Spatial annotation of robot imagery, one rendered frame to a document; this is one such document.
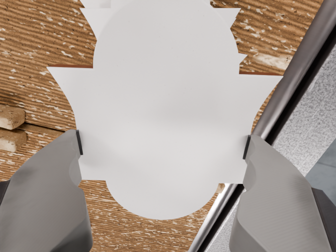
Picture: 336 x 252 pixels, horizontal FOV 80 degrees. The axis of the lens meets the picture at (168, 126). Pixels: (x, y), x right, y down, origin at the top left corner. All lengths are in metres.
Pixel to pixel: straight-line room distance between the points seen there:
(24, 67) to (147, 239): 0.33
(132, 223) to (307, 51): 0.35
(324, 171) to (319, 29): 1.68
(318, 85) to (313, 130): 0.07
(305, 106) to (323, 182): 1.70
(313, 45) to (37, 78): 0.31
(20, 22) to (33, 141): 0.14
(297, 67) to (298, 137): 0.11
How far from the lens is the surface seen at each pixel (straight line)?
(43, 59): 0.27
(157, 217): 0.16
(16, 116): 0.29
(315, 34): 0.29
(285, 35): 0.26
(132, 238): 0.42
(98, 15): 0.19
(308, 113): 0.33
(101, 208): 0.37
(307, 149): 0.37
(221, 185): 0.29
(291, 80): 0.29
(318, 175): 1.93
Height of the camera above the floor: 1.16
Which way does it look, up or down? 62 degrees down
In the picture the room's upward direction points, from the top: 179 degrees clockwise
